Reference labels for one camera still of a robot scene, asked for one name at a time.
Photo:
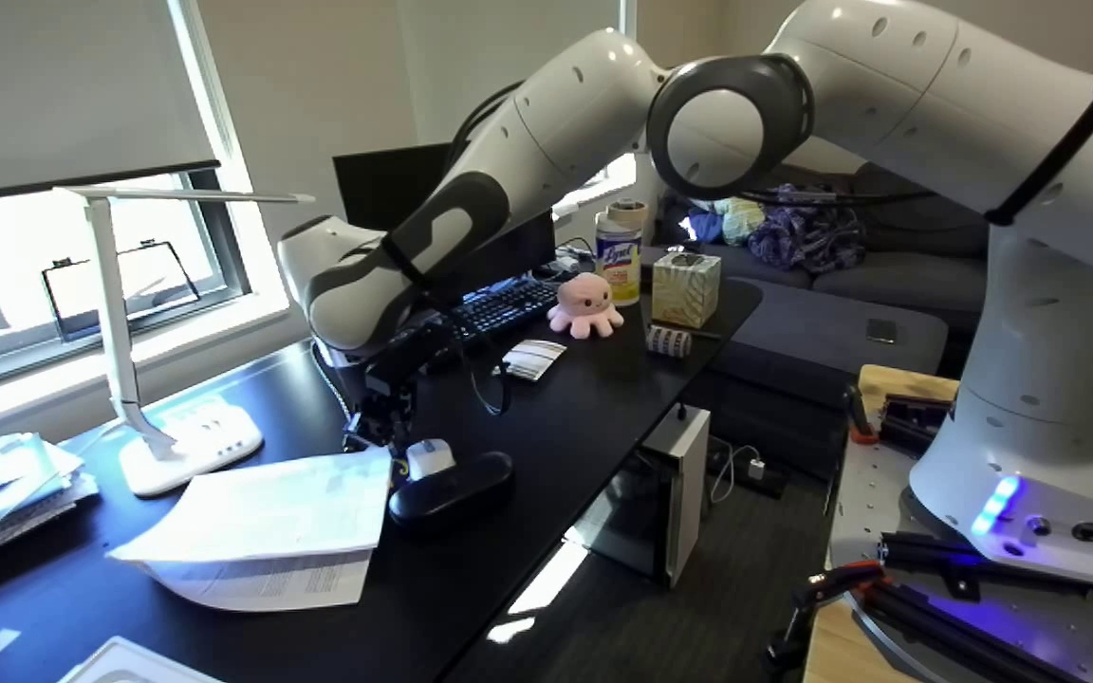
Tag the metal robot mounting table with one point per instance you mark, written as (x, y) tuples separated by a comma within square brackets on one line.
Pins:
[(863, 508)]

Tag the light wooden board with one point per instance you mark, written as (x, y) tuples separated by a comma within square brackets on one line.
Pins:
[(853, 646)]

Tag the coloured patterned tissue box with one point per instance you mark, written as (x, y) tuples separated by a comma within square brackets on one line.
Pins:
[(683, 294)]

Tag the white paper booklet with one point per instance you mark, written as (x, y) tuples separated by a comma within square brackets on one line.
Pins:
[(254, 532)]

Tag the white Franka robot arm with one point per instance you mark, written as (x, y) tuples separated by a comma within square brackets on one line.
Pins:
[(1051, 380)]

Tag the wooden block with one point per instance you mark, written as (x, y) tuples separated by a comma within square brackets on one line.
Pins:
[(908, 380)]

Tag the pile of loose papers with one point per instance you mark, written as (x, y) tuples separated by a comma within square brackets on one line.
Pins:
[(3, 494)]

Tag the white roller blind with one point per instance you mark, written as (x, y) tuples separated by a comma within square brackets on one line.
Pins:
[(473, 61), (65, 88)]

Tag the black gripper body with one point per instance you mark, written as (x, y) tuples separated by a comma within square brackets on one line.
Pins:
[(407, 364)]

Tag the window with dark frame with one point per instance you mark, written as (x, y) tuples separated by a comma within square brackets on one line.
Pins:
[(600, 185), (15, 278)]

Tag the pink octopus plush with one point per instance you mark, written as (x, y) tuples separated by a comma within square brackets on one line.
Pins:
[(584, 305)]

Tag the black computer monitor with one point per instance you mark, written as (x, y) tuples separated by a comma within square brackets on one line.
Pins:
[(376, 193)]

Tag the white computer tower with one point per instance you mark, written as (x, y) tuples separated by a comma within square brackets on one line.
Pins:
[(683, 494)]

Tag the orange black clamp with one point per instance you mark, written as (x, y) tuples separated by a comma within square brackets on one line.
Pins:
[(899, 419), (824, 594)]

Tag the upholstered sectional sofa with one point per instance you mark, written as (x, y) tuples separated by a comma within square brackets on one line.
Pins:
[(853, 336)]

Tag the small white card pack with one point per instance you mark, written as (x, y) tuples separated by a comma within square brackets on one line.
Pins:
[(534, 358)]

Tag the white desk lamp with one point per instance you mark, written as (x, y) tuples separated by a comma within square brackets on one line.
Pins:
[(192, 441)]

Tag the flat white book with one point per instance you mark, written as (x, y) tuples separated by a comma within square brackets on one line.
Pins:
[(132, 667)]

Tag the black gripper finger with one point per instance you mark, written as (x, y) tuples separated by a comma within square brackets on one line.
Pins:
[(400, 419), (367, 422)]

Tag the white wipes canister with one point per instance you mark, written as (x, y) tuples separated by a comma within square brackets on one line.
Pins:
[(620, 261)]

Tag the black keyboard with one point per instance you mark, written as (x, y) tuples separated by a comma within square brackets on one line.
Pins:
[(509, 305)]

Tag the purple crumpled cloth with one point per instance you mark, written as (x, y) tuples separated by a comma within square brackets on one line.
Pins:
[(813, 232)]

